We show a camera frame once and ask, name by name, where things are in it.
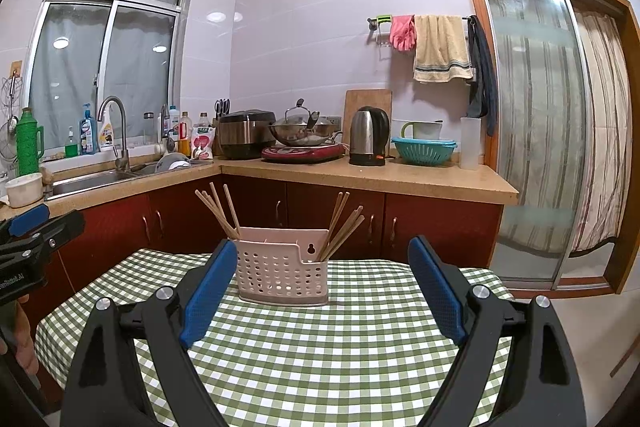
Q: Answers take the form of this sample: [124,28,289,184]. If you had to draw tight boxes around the aluminium sliding window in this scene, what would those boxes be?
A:
[27,0,200,158]

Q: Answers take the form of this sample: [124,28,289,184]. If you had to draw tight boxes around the dark hanging cloth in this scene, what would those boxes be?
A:
[466,15,498,136]

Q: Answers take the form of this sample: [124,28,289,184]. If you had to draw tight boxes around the white translucent container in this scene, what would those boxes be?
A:
[460,117,483,170]

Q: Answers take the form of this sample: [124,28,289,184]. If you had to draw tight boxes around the striped curtain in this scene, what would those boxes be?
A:
[570,9,630,253]

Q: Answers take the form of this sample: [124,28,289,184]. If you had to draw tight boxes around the dark rice cooker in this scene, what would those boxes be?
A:
[218,109,277,160]

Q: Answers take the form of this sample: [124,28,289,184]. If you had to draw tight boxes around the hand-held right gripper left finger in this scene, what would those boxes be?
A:
[60,238,240,427]

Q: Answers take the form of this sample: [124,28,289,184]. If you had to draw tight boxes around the hanging metal strainer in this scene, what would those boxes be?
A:
[0,61,25,158]

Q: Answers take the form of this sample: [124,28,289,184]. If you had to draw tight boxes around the steel wok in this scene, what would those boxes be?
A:
[269,111,343,148]

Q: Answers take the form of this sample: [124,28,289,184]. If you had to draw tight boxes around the pink perforated utensil holder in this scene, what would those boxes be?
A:
[234,228,331,306]

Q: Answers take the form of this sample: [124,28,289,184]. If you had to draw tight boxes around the green plastic thermos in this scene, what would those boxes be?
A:
[15,107,46,176]

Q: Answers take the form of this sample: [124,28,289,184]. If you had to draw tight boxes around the green checked tablecloth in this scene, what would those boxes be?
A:
[35,248,516,427]

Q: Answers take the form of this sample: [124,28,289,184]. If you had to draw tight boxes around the red induction cooker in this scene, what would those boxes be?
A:
[261,143,347,164]

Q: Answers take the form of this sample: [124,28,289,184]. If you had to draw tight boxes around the pink and white packet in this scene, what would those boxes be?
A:
[190,127,217,160]

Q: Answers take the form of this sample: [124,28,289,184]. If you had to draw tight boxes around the orange oil bottle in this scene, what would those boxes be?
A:
[178,111,193,156]

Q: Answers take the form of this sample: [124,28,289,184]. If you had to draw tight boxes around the white basin with green handle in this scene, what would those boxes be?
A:
[400,119,444,141]

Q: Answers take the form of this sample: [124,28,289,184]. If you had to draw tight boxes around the white ceramic bowl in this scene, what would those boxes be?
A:
[5,172,44,208]

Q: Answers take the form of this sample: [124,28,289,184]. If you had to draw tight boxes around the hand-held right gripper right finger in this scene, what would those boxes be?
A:
[406,234,587,427]

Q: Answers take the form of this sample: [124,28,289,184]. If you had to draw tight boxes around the blue dish soap bottle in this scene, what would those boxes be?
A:
[79,103,97,156]

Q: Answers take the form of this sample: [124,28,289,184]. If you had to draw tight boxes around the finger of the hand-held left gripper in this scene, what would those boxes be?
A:
[0,210,85,260]
[0,203,52,238]

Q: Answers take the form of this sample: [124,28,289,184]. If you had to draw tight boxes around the person's left hand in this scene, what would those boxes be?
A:
[0,299,37,375]

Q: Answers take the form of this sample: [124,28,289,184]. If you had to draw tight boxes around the pink rubber gloves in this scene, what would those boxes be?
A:
[389,15,417,52]

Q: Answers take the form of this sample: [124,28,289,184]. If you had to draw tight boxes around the wooden chopstick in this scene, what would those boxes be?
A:
[194,191,236,240]
[201,190,238,239]
[322,216,366,262]
[209,181,242,239]
[320,192,346,258]
[223,184,242,235]
[320,205,364,262]
[322,191,351,258]

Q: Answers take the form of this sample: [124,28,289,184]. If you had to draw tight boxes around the white spray cleaner bottle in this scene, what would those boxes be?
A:
[98,111,115,152]

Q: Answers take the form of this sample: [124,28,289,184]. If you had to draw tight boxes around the beige kitchen countertop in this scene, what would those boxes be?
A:
[0,154,520,220]

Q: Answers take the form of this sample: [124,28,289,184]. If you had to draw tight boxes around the white dish by sink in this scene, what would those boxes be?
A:
[155,152,192,172]

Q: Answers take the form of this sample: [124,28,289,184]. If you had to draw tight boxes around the sliding glass door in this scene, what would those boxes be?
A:
[479,0,588,290]

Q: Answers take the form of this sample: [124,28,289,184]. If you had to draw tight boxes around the steel electric kettle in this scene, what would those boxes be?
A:
[349,106,391,166]

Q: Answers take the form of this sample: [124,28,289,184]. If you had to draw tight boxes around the tall curved steel faucet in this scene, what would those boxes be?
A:
[97,96,132,172]

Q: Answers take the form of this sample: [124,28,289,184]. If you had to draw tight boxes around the beige towel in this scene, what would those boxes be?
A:
[413,15,474,84]

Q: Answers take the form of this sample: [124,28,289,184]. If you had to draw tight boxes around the wooden cutting board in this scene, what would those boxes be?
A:
[344,89,393,148]

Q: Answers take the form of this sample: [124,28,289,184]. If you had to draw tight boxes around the stainless steel sink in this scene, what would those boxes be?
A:
[47,159,166,200]

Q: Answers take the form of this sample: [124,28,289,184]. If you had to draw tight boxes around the wooden door frame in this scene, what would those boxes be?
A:
[457,0,632,300]

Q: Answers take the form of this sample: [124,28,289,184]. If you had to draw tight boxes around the glass wok lid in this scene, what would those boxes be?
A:
[274,99,326,128]

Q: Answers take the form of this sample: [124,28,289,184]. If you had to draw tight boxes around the metal towel rack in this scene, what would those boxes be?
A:
[367,14,476,48]

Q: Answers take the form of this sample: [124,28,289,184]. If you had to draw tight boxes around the teal plastic colander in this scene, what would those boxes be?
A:
[391,136,459,166]

